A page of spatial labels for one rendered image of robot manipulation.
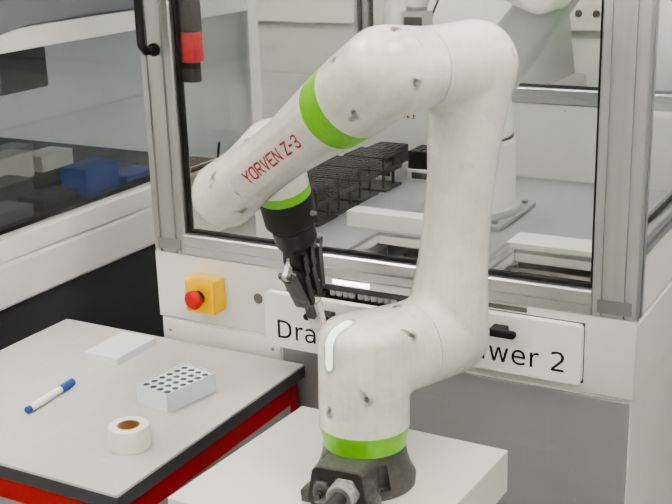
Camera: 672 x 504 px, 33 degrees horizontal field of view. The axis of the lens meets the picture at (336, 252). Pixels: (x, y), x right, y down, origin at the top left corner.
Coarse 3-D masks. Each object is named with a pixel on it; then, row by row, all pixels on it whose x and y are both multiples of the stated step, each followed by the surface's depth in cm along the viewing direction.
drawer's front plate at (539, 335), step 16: (496, 320) 203; (512, 320) 202; (528, 320) 200; (544, 320) 199; (528, 336) 201; (544, 336) 200; (560, 336) 198; (576, 336) 197; (512, 352) 204; (528, 352) 202; (544, 352) 200; (560, 352) 199; (576, 352) 197; (496, 368) 206; (512, 368) 204; (528, 368) 203; (544, 368) 201; (560, 368) 200; (576, 368) 198; (576, 384) 199
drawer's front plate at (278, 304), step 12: (264, 300) 219; (276, 300) 218; (288, 300) 216; (324, 300) 212; (336, 300) 212; (276, 312) 218; (288, 312) 217; (300, 312) 216; (336, 312) 212; (276, 324) 219; (300, 324) 216; (276, 336) 220; (300, 336) 217; (288, 348) 219; (300, 348) 218; (312, 348) 216
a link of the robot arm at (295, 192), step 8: (264, 120) 186; (256, 128) 184; (248, 136) 183; (240, 144) 182; (304, 176) 189; (288, 184) 186; (296, 184) 187; (304, 184) 189; (280, 192) 187; (288, 192) 187; (296, 192) 188; (304, 192) 189; (272, 200) 188; (280, 200) 188; (288, 200) 188; (296, 200) 189; (272, 208) 189; (280, 208) 189
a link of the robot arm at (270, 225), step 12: (300, 204) 190; (312, 204) 192; (264, 216) 192; (276, 216) 190; (288, 216) 190; (300, 216) 191; (312, 216) 192; (276, 228) 192; (288, 228) 191; (300, 228) 192
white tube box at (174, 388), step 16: (176, 368) 218; (192, 368) 217; (144, 384) 211; (160, 384) 212; (176, 384) 210; (192, 384) 210; (208, 384) 214; (144, 400) 210; (160, 400) 207; (176, 400) 208; (192, 400) 211
